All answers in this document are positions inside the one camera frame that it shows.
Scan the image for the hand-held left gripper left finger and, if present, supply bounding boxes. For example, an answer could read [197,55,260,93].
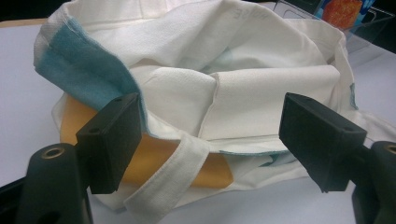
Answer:
[76,92,143,194]

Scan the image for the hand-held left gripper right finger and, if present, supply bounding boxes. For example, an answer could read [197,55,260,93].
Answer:
[278,91,368,193]

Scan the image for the white tote bag orange teal patches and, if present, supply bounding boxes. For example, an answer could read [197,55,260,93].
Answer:
[33,0,396,224]

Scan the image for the clear plastic tray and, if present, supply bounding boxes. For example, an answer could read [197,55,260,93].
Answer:
[274,0,396,68]

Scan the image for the orange and blue packet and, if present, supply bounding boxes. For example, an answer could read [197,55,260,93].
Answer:
[314,0,376,32]

